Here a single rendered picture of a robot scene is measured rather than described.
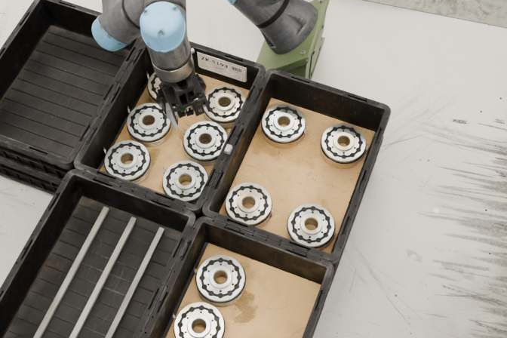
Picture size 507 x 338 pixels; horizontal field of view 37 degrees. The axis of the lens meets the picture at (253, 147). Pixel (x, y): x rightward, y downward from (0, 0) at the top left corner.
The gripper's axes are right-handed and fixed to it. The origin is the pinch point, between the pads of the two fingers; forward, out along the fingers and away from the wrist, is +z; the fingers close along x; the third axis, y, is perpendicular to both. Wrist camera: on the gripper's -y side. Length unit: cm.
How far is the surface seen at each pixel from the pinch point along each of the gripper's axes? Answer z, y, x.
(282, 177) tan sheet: 18.3, 14.6, 14.7
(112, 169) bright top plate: 12.4, -1.1, -19.8
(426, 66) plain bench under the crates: 36, -7, 66
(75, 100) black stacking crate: 15.4, -24.1, -22.1
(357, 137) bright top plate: 16.8, 13.5, 34.2
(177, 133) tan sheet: 16.8, -5.6, -3.0
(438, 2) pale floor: 110, -69, 117
